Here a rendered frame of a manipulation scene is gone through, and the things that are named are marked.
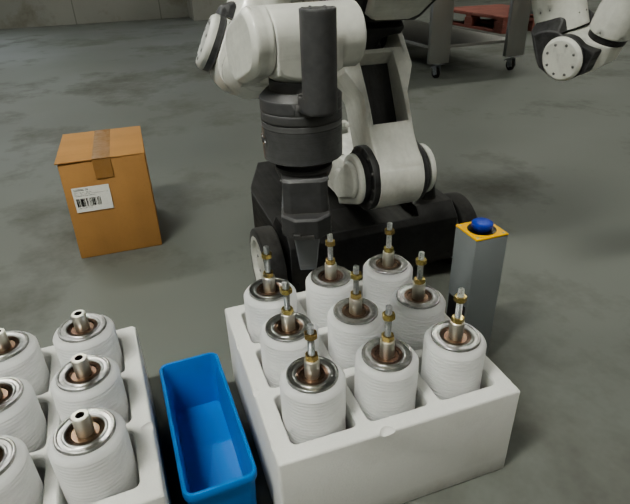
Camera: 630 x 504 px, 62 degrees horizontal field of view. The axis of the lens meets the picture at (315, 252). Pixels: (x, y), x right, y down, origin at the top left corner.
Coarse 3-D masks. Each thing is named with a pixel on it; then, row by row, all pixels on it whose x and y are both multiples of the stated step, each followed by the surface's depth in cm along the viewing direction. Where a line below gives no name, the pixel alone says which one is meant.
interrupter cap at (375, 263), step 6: (372, 258) 103; (378, 258) 103; (396, 258) 103; (402, 258) 102; (372, 264) 101; (378, 264) 101; (396, 264) 101; (402, 264) 101; (378, 270) 99; (384, 270) 99; (390, 270) 99; (396, 270) 99; (402, 270) 99
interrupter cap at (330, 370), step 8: (296, 360) 78; (320, 360) 78; (328, 360) 77; (288, 368) 76; (296, 368) 76; (320, 368) 76; (328, 368) 76; (336, 368) 76; (288, 376) 75; (296, 376) 75; (304, 376) 75; (320, 376) 75; (328, 376) 75; (336, 376) 74; (296, 384) 73; (304, 384) 73; (312, 384) 73; (320, 384) 73; (328, 384) 73; (304, 392) 72; (312, 392) 72; (320, 392) 72
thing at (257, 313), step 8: (248, 288) 96; (248, 296) 93; (296, 296) 95; (248, 304) 93; (256, 304) 92; (264, 304) 91; (272, 304) 91; (280, 304) 92; (296, 304) 96; (248, 312) 94; (256, 312) 92; (264, 312) 92; (272, 312) 92; (280, 312) 92; (248, 320) 95; (256, 320) 93; (264, 320) 92; (248, 328) 97; (256, 328) 94; (256, 336) 95
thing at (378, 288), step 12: (408, 264) 101; (372, 276) 99; (384, 276) 98; (396, 276) 98; (408, 276) 99; (372, 288) 100; (384, 288) 99; (396, 288) 99; (372, 300) 101; (384, 300) 100
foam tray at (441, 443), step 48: (240, 336) 95; (240, 384) 100; (480, 384) 87; (384, 432) 76; (432, 432) 78; (480, 432) 83; (288, 480) 72; (336, 480) 76; (384, 480) 80; (432, 480) 84
